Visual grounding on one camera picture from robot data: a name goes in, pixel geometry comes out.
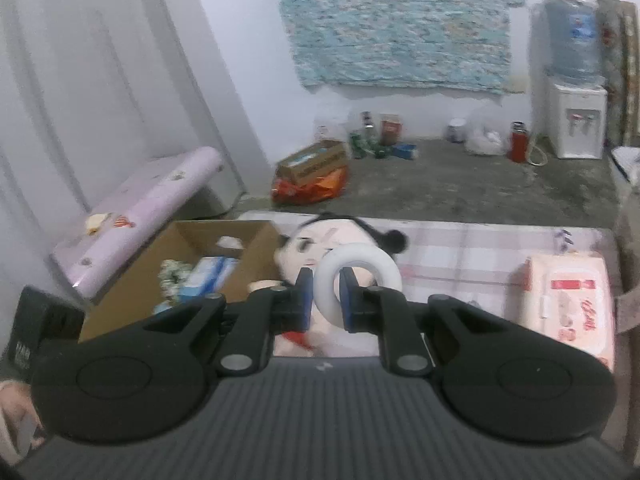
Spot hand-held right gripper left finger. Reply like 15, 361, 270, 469
142, 267, 314, 379

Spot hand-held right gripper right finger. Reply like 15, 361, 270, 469
339, 267, 506, 377

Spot white tape roll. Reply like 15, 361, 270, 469
312, 245, 404, 334

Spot brown cardboard box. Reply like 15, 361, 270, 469
77, 220, 287, 344

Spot light blue tissue pack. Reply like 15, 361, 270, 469
180, 256, 240, 302

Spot person's left hand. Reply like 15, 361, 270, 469
0, 380, 49, 466

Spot black-haired plush doll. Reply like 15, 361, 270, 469
272, 212, 409, 357

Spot orange plastic bag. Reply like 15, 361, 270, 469
271, 167, 349, 205

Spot green white scrunchie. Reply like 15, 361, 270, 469
159, 259, 195, 304

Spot plaid bed sheet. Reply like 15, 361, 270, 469
235, 210, 622, 361

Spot small cardboard box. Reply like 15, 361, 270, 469
276, 140, 350, 186

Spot pink rolled mat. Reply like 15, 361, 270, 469
50, 147, 226, 302

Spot green bottles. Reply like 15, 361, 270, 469
349, 130, 392, 160

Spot red white carton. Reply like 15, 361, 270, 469
380, 114, 404, 147

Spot white plastic bag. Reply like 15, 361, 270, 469
465, 122, 507, 156

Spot pink red wipes pack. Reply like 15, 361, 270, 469
515, 254, 617, 374

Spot red thermos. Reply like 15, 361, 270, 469
509, 121, 529, 164

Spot white curtain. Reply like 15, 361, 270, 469
0, 0, 273, 281

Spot white water dispenser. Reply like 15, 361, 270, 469
545, 77, 609, 160

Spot patterned rolled mat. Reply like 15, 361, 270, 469
597, 0, 640, 149

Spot beige coiled cable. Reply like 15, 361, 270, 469
527, 135, 549, 167

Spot teal floral wall cloth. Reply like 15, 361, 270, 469
272, 0, 527, 97

